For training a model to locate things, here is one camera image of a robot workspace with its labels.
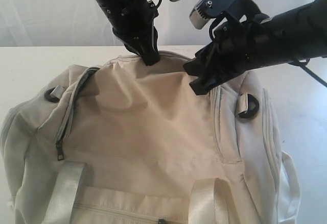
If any dark front pocket zipper pull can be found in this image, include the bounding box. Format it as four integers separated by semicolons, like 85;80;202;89
157;218;166;224

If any black d-ring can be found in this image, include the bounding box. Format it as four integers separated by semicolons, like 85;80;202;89
44;85;65;103
236;93;260;119

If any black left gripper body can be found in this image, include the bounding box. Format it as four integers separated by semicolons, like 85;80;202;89
96;0;158;53

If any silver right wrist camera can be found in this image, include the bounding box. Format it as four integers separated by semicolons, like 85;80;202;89
189;0;261;30

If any black left D-ring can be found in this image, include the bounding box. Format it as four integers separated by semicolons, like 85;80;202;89
44;85;65;103

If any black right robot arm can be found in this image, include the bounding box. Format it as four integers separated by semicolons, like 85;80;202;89
184;0;326;95

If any beige fabric duffel bag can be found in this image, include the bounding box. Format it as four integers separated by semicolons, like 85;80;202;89
1;52;300;223

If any black right D-ring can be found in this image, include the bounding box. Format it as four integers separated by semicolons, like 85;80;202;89
236;93;260;119

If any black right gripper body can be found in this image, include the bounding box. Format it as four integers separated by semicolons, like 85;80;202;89
197;17;266;78

